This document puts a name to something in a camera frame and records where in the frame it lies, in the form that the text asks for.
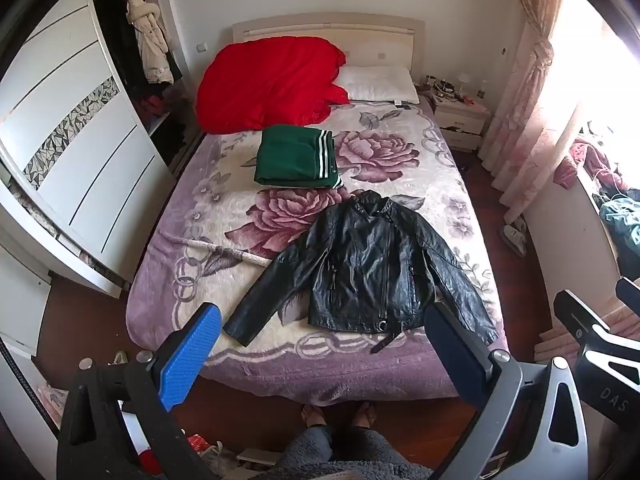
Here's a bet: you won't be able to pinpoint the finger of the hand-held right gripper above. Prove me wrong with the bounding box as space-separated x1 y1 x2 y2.
616 277 640 312
552 289 613 346

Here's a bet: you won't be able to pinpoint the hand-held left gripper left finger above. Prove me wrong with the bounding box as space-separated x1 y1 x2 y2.
56 301 223 480

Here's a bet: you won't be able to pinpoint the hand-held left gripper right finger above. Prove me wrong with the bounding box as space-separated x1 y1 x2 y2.
424 302 608 480

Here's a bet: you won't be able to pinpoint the black leather jacket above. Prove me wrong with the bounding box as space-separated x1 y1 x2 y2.
222 190 501 348

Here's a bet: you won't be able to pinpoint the red folded clothes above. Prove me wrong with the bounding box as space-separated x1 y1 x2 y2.
139 94 169 117

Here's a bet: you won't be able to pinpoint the dark hanging clothes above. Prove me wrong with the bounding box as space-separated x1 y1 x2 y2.
95 0 138 96

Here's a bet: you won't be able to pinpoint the pale pink rug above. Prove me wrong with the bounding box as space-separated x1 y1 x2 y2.
534 327 583 367

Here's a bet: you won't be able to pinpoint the teal crumpled cloth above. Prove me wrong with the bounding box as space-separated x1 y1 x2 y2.
599 196 640 257

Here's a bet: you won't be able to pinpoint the red cloth item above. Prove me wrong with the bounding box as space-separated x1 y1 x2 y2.
139 434 212 472

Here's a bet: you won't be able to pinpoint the pair of white slippers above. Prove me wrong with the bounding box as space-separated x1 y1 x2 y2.
502 215 529 259

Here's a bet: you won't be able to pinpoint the person's right foot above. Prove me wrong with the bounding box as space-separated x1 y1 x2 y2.
351 401 379 429

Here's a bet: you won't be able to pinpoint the person's foot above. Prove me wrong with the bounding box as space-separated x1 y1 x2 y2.
351 401 379 429
300 402 327 429

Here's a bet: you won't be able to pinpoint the white shoe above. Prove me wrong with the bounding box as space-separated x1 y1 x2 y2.
206 441 242 480

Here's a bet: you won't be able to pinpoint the floral purple blanket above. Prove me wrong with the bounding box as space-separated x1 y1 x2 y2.
126 100 511 408

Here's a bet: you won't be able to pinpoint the person's left foot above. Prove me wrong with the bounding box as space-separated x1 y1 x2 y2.
300 402 327 429

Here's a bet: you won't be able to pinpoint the person's grey fleece trousers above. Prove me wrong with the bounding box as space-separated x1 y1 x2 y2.
270 425 436 480

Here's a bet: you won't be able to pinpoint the white nightstand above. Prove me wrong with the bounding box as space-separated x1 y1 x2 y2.
430 92 493 153

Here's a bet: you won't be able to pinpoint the folded green striped pants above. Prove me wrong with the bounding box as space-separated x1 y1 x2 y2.
253 124 345 190

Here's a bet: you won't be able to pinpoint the pink curtain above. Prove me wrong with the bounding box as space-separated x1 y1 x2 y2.
480 0 601 226

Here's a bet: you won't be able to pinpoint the cluster of small toiletries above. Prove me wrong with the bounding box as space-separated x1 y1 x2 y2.
425 74 488 106

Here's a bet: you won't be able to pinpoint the white wardrobe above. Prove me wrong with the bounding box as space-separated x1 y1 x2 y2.
0 0 201 301

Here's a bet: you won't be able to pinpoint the white pillow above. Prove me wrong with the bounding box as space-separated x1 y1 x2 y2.
337 65 421 106

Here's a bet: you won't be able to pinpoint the red duvet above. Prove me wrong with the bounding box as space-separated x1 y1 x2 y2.
196 36 349 135

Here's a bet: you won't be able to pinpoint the cream hanging coat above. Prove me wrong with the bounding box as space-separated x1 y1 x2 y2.
125 0 175 86

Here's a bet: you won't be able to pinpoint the white bed headboard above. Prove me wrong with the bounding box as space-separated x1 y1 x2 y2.
231 12 426 78

